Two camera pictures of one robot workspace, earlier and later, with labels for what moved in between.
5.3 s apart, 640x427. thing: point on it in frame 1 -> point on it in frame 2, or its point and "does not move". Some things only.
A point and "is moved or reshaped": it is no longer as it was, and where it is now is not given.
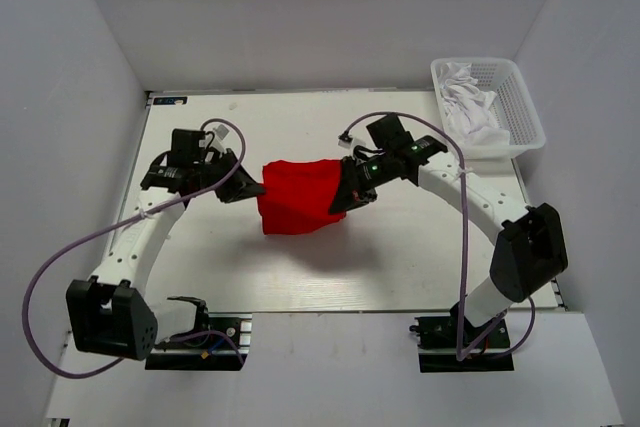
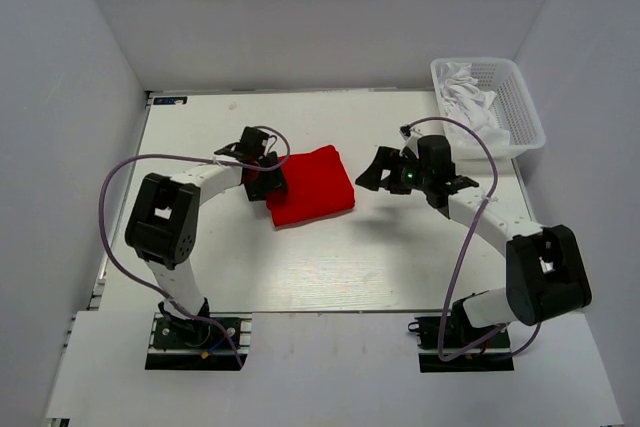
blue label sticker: [169, 100] does not move
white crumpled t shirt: [467, 107] does not move
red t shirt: [298, 196] is moved or reshaped
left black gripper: [240, 187] -> [275, 181]
